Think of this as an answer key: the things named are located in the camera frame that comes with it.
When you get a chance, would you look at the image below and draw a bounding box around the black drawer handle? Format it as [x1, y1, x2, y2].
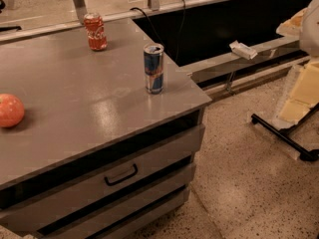
[104, 163, 139, 186]

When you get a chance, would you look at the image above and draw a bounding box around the blue silver redbull can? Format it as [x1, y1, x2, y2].
[144, 43, 163, 95]

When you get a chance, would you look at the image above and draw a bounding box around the grey metal post left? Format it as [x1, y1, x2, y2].
[73, 0, 87, 24]

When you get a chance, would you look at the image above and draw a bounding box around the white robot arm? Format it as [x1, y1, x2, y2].
[272, 0, 319, 129]

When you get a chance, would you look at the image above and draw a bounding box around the red apple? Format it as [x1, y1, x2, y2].
[0, 94, 25, 127]

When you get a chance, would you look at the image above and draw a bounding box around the black cable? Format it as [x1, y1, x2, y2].
[130, 0, 187, 63]

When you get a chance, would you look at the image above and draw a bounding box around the black metal stand base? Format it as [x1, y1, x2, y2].
[251, 104, 319, 162]

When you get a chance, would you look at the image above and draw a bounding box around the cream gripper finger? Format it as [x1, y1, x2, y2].
[272, 61, 319, 129]

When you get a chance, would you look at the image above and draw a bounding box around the grey drawer cabinet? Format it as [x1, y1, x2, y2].
[0, 107, 207, 239]

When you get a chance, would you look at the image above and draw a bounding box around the white packet on ledge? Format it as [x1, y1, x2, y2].
[229, 41, 257, 60]

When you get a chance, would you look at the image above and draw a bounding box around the red coke can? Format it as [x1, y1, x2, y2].
[84, 13, 108, 51]

